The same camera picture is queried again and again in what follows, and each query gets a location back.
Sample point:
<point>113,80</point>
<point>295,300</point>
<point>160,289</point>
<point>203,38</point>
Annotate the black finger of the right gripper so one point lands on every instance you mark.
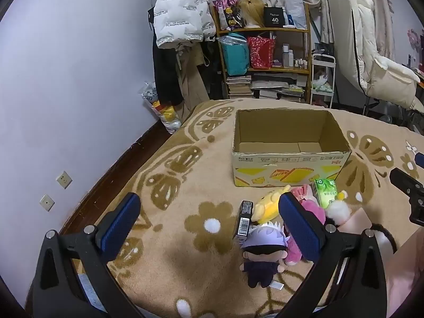
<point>408,185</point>

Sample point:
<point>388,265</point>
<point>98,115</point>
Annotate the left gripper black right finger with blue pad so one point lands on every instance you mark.
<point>347,278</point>

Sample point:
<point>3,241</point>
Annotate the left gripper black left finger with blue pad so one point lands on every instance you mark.
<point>72,278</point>

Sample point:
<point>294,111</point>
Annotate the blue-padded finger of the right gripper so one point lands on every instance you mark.
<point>419,160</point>

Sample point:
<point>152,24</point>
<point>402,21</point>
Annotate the white black fluffy plush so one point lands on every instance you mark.
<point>338,211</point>

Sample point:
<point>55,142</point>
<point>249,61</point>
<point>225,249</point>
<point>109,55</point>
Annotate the yellow dog plush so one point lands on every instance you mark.
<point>266,209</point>

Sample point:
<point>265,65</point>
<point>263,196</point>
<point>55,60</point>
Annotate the black tissue pack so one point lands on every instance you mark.
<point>243,220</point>

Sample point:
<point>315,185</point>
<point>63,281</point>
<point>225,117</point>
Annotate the pink white plush slipper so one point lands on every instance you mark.
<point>359,222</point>

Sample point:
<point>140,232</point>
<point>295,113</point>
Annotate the green tissue pack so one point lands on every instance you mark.
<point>325,191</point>

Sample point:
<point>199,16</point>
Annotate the white-haired doll plush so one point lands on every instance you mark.
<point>264,252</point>

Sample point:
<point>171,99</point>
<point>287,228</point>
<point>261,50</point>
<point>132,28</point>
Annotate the beige floral blanket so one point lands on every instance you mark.
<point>180,259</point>

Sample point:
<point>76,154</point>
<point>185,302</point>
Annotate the white metal cart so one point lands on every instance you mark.
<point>322,79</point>

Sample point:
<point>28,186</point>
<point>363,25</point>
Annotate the open cardboard box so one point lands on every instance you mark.
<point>274,147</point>

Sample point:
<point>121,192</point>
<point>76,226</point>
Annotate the white padded chair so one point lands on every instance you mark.
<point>355,43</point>

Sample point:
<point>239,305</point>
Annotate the wooden shelf unit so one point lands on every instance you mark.
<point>290,74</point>

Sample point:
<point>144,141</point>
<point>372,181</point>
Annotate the plastic bag with toys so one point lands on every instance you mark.
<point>164,111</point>

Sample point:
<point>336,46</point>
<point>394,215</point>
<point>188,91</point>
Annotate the red patterned bag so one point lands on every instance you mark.
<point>261,52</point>

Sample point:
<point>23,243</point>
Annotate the stack of books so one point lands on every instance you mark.
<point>239,86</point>

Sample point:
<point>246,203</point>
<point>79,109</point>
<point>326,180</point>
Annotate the black box with 40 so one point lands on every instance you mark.
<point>274,17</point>

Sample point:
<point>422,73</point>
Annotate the teal bag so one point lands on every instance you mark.
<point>235,53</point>

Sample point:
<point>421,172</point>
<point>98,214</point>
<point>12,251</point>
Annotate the blonde wig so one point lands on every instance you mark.
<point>252,13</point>

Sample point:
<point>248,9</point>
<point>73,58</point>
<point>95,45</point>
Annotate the beige coat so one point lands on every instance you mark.
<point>191,84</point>

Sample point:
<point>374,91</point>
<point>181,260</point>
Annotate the white puffer jacket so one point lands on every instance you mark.
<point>182,23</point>

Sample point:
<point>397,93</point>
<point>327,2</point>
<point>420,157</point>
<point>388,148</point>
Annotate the lower wall socket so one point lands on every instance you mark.
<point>47,202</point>

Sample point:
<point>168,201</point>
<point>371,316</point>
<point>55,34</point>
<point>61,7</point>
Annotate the wall socket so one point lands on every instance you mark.
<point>47,202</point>
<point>64,180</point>

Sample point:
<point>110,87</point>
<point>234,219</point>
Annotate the upper wall socket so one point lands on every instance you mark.
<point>64,180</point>

